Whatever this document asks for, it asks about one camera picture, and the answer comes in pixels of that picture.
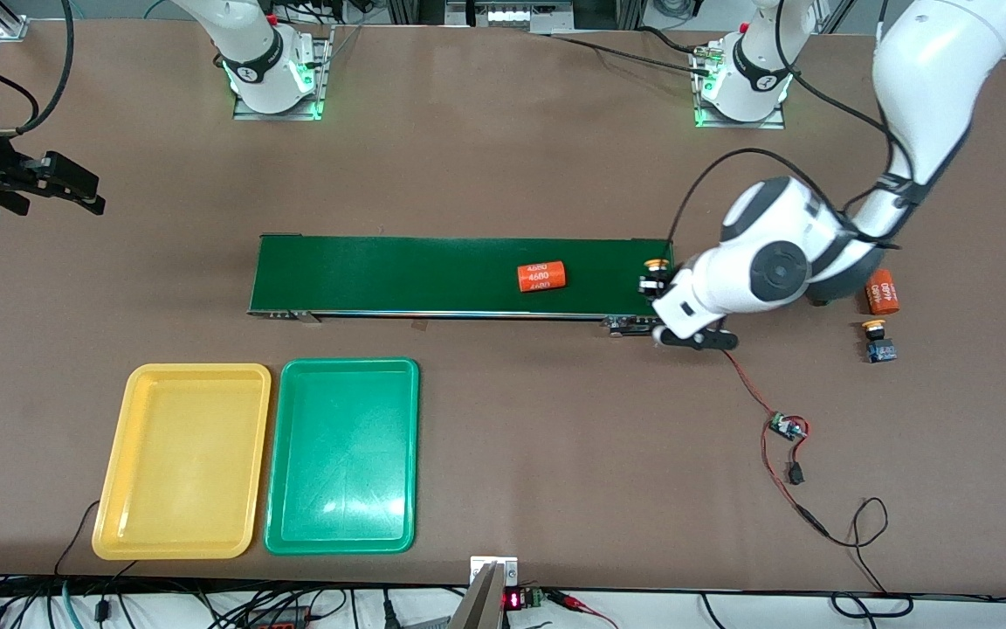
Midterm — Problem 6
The red clip lead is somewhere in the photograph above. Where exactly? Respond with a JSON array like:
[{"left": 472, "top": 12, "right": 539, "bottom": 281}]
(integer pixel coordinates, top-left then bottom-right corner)
[{"left": 551, "top": 591, "right": 617, "bottom": 629}]

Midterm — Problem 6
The green plastic tray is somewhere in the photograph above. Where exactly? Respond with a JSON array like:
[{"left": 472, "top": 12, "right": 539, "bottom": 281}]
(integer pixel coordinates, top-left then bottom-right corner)
[{"left": 264, "top": 357, "right": 421, "bottom": 556}]

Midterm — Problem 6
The grey metal camera bracket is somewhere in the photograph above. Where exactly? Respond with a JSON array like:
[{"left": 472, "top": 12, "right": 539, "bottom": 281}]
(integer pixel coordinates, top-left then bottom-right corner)
[{"left": 470, "top": 556, "right": 520, "bottom": 629}]

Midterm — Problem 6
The thin black looped cable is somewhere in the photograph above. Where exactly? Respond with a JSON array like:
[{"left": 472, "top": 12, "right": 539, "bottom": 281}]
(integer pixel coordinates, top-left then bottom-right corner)
[{"left": 824, "top": 498, "right": 914, "bottom": 619}]

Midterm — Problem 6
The green conveyor belt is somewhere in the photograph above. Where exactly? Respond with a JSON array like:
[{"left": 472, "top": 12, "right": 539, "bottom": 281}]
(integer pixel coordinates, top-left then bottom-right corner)
[{"left": 247, "top": 233, "right": 684, "bottom": 338}]

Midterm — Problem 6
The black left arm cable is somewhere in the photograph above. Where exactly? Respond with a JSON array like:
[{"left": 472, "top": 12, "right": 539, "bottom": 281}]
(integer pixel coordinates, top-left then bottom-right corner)
[{"left": 669, "top": 0, "right": 919, "bottom": 254}]

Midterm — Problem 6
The red and black wire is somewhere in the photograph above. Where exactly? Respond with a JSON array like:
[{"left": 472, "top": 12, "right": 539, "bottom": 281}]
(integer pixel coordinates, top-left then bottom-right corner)
[{"left": 721, "top": 345, "right": 829, "bottom": 538}]

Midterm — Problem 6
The black cable with metal plug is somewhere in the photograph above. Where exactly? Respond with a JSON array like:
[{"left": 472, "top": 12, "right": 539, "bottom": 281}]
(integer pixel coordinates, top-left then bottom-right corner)
[{"left": 547, "top": 26, "right": 718, "bottom": 75}]

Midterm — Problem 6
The orange power strip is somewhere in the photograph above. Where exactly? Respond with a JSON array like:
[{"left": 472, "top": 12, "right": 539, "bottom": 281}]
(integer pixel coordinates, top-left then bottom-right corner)
[{"left": 245, "top": 610, "right": 312, "bottom": 629}]

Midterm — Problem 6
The metal equipment rack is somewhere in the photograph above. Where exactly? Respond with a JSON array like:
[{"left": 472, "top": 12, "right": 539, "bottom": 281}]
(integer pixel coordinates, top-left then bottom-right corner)
[{"left": 385, "top": 0, "right": 644, "bottom": 36}]

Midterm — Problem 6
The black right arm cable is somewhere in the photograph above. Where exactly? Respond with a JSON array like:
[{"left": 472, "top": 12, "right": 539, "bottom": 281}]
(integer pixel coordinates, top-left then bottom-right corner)
[{"left": 0, "top": 0, "right": 76, "bottom": 132}]

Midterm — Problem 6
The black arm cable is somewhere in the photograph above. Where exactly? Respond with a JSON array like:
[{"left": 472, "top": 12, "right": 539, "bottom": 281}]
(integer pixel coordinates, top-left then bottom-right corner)
[
  {"left": 0, "top": 0, "right": 76, "bottom": 132},
  {"left": 669, "top": 0, "right": 919, "bottom": 254}
]

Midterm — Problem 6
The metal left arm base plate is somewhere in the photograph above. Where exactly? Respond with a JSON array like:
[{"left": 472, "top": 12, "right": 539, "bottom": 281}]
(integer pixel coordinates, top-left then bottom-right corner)
[{"left": 693, "top": 39, "right": 788, "bottom": 130}]

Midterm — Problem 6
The teal cable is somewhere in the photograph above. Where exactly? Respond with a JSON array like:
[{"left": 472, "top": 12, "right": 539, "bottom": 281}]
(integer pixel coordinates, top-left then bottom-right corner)
[{"left": 58, "top": 581, "right": 85, "bottom": 629}]

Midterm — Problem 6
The orange 4680 cylinder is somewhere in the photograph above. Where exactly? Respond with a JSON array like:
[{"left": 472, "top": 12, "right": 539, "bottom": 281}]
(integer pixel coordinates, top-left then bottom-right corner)
[
  {"left": 516, "top": 260, "right": 567, "bottom": 293},
  {"left": 865, "top": 269, "right": 900, "bottom": 315}
]

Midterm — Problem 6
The yellow plastic tray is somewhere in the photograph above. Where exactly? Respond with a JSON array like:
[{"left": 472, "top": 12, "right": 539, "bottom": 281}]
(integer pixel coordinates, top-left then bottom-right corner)
[{"left": 91, "top": 363, "right": 272, "bottom": 561}]

